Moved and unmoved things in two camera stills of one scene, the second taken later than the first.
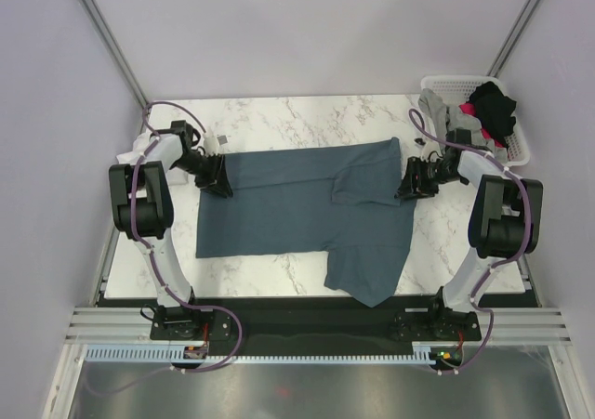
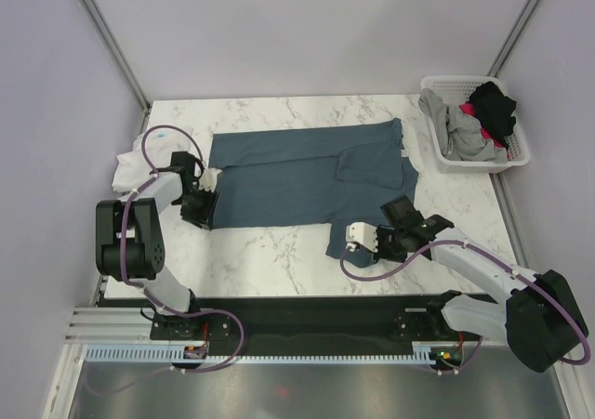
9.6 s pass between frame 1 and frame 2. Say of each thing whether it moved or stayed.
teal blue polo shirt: moved
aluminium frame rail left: stayed
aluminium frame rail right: stayed
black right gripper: moved
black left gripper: moved
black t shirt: stayed
